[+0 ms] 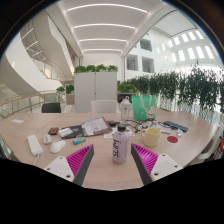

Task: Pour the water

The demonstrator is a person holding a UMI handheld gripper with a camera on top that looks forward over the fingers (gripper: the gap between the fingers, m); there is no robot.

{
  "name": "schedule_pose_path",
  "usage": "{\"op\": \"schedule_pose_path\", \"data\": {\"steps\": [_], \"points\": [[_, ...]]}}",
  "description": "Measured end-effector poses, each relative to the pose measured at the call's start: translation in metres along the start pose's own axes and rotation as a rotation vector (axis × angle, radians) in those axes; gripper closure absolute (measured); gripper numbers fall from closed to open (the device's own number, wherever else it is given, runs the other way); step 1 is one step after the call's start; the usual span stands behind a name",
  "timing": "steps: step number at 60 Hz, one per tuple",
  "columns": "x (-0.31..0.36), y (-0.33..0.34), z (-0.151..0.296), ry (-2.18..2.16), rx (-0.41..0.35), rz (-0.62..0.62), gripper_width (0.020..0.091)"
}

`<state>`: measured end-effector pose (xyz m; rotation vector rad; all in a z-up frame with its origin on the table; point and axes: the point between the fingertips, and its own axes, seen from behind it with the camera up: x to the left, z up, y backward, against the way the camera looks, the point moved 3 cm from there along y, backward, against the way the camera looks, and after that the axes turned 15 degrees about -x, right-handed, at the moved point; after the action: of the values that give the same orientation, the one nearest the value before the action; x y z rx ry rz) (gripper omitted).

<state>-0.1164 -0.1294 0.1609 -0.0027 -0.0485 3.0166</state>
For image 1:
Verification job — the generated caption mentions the clear plastic water bottle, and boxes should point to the clear plastic water bottle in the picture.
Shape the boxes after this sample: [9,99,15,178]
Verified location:
[119,96,132,123]

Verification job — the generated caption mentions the small teal packet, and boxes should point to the small teal packet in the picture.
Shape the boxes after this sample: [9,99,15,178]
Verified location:
[72,136,87,146]

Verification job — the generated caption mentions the ceiling light strips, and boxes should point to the ceiling light strips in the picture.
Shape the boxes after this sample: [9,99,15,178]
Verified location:
[66,3,149,53]

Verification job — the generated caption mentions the purple drink bottle black cap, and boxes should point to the purple drink bottle black cap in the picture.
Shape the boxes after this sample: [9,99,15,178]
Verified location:
[112,123,130,165]

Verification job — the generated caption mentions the pale yellow mug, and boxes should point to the pale yellow mug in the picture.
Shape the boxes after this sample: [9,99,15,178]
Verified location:
[140,127,162,148]

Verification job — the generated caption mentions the black cable bundle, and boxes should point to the black cable bundle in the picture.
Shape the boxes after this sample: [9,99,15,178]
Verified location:
[124,119,168,133]

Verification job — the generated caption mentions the white card pack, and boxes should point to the white card pack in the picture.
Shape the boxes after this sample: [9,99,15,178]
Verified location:
[58,127,74,138]

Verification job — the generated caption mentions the white power strip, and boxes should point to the white power strip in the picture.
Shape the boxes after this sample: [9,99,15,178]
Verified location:
[26,134,44,166]

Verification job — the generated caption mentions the green tote bag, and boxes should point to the green tote bag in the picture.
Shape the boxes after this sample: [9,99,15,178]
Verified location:
[131,94,158,121]

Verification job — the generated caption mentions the black folder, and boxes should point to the black folder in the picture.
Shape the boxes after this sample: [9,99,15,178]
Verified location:
[58,124,84,140]

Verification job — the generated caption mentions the dark blue keyboard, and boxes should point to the dark blue keyboard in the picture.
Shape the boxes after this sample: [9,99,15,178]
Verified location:
[162,120,189,133]

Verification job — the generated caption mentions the black power adapter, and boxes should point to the black power adapter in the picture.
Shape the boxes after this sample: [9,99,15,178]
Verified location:
[107,119,120,128]

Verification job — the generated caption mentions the white chair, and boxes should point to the white chair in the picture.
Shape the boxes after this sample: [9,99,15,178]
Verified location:
[199,126,224,161]
[90,99,120,114]

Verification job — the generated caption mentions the printed booklet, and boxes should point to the printed booklet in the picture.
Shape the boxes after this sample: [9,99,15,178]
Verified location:
[80,116,113,137]

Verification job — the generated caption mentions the planter box with plants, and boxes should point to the planter box with plants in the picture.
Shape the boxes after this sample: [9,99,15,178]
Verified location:
[55,84,75,105]

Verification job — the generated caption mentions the glass balustrade with wood rail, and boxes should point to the glass balustrade with wood rail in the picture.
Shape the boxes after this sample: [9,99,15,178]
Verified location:
[0,91,61,118]

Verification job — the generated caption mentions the small grey-white device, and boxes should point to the small grey-white device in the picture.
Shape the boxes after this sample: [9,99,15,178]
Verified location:
[42,133,53,145]

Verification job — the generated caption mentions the row of green hedge plants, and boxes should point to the row of green hedge plants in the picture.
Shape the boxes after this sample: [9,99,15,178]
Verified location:
[116,66,224,114]

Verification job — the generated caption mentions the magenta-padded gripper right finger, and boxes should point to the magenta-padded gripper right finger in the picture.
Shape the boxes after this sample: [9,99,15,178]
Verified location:
[130,143,184,186]

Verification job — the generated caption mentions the black chair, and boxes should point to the black chair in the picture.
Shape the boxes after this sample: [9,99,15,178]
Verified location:
[41,102,62,114]

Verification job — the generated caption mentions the small red-black box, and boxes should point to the small red-black box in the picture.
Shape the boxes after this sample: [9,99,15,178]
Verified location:
[47,126,60,136]

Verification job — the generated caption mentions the white cabinet with plants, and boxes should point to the white cabinet with plants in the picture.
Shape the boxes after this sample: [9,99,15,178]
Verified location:
[73,64,119,114]

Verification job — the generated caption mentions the flat round red coaster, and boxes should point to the flat round red coaster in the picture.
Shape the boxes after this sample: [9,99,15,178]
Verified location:
[166,135,179,144]

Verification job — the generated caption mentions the white computer mouse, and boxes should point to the white computer mouse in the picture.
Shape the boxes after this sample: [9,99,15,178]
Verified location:
[49,139,67,154]

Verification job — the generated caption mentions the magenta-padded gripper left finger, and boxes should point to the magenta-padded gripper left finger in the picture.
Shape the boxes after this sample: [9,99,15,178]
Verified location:
[43,143,95,187]

